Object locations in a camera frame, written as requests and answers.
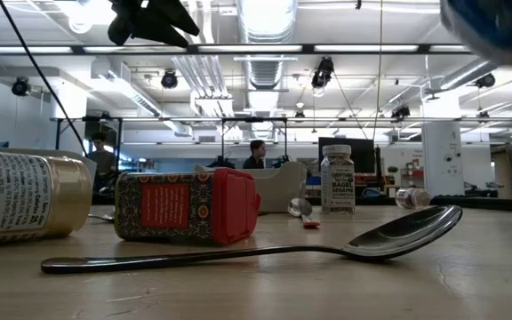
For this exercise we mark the black aluminium frame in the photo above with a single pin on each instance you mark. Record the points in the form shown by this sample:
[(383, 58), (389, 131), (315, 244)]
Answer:
[(460, 204)]

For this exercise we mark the small clear glass jar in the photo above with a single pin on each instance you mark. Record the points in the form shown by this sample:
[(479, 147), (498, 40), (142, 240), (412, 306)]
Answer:
[(411, 198)]

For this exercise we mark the person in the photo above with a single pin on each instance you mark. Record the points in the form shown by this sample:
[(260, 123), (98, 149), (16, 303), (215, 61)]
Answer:
[(101, 162), (256, 153)]

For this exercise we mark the background black frame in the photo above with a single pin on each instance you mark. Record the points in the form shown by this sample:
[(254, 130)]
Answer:
[(149, 119)]

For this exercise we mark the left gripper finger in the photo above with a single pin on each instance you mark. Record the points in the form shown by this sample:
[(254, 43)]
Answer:
[(176, 15), (158, 35)]

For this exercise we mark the bagel seasoning jar white lid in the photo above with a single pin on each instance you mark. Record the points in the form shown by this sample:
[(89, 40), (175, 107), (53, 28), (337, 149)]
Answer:
[(337, 182)]

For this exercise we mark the black monitor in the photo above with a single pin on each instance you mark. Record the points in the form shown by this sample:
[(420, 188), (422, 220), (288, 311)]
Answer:
[(365, 155)]

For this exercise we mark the white pillar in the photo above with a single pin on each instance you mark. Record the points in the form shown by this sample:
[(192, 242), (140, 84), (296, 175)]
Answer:
[(442, 155)]

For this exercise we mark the seasoning jar gold lid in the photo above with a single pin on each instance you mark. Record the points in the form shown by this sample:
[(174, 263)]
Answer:
[(25, 195)]

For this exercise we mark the black light bar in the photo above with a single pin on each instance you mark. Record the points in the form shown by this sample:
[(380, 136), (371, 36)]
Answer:
[(308, 49)]

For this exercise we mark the pale grey plastic bin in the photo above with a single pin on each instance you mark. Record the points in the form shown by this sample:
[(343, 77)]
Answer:
[(278, 186)]

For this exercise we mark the black hanging camera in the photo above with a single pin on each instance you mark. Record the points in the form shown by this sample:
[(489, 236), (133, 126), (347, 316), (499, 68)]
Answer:
[(400, 112), (322, 73), (169, 80), (20, 86), (485, 80)]

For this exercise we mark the yellow blue noodle packet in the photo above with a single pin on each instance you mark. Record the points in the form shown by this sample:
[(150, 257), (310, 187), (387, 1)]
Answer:
[(496, 26)]

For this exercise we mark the dark metal spoon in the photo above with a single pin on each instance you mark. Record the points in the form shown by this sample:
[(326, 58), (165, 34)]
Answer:
[(398, 235)]

